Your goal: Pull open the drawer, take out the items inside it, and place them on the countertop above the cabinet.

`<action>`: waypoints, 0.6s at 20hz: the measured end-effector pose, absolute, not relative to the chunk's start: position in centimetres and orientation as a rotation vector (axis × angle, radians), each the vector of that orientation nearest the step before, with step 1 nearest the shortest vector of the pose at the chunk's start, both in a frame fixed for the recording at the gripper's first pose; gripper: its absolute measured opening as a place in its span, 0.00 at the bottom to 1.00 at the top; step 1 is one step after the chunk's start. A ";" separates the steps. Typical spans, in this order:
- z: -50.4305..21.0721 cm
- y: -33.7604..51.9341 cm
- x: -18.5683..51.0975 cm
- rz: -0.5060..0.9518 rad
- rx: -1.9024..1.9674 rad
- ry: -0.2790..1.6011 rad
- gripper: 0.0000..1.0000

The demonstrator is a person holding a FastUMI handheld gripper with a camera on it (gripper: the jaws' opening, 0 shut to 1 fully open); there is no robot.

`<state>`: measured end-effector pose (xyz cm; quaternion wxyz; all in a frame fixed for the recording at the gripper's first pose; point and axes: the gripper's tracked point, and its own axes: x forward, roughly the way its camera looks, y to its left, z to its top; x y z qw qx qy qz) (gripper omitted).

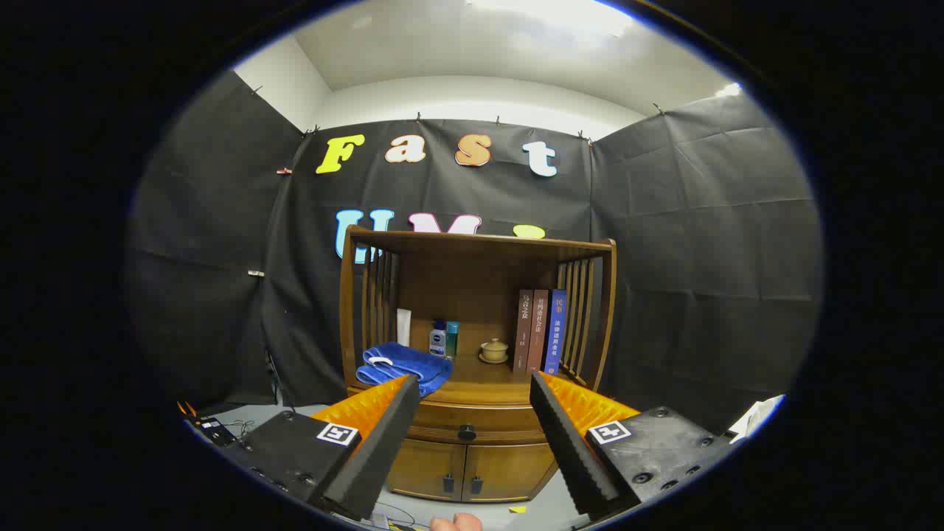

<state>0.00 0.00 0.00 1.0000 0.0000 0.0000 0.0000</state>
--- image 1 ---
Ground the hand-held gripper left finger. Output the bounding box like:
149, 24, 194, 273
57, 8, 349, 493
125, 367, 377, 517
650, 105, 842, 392
221, 374, 421, 521

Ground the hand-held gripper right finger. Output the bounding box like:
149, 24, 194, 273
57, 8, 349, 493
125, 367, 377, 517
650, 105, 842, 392
530, 371, 738, 517

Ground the wooden drawer with black knob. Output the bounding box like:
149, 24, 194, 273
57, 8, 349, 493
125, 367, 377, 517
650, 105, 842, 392
402, 400, 551, 445

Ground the wooden cabinet door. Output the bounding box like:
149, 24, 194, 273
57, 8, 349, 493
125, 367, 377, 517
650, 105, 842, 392
385, 439, 467, 502
462, 442, 558, 504

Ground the wooden countertop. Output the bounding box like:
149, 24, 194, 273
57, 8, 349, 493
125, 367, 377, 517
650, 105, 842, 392
348, 354, 591, 406

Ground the wooden cabinet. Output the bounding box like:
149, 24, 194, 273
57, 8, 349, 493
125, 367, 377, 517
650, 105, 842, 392
339, 225, 617, 504

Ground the folded blue towel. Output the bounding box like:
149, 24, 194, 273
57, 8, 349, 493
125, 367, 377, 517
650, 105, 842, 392
355, 341, 453, 399

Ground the blue book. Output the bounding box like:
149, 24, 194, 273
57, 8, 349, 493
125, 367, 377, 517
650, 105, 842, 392
543, 288, 568, 375

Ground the reddish brown book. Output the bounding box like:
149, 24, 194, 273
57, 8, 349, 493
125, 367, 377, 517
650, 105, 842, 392
527, 290, 550, 374

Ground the dark brown book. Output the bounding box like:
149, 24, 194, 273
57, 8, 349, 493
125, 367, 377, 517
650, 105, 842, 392
513, 289, 534, 373

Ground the black device with orange parts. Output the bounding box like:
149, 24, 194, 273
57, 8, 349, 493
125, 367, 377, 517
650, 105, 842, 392
177, 400, 238, 448

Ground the white object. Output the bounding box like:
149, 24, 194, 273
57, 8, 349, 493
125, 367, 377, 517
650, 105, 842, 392
726, 395, 786, 443

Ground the black backdrop cloth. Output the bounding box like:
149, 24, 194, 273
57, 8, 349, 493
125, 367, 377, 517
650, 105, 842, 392
125, 70, 823, 436

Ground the thin black cable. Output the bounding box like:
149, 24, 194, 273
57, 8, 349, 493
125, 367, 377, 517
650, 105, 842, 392
375, 501, 434, 529

